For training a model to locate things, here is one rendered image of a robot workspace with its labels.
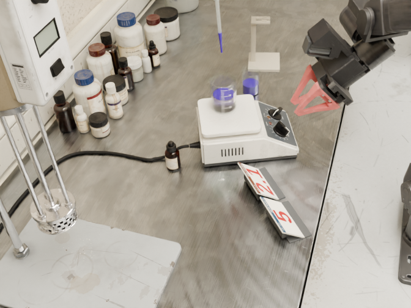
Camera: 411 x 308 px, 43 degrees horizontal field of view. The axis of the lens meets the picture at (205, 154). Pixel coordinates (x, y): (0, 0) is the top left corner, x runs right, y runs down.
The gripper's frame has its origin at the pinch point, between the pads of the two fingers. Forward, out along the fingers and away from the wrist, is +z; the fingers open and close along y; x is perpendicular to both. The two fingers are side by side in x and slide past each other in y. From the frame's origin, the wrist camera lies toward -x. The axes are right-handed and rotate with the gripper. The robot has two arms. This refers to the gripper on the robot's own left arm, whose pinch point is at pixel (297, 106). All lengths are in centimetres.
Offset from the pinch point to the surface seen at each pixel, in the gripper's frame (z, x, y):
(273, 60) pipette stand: 6.8, 10.9, -35.0
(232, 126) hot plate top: 12.3, -4.9, -1.0
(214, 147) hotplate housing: 17.4, -5.2, 1.4
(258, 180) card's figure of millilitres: 13.7, 2.3, 8.5
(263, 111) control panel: 8.4, 2.0, -8.0
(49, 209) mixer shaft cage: 29.5, -31.7, 24.6
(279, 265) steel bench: 14.6, 4.5, 26.7
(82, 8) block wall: 34, -30, -47
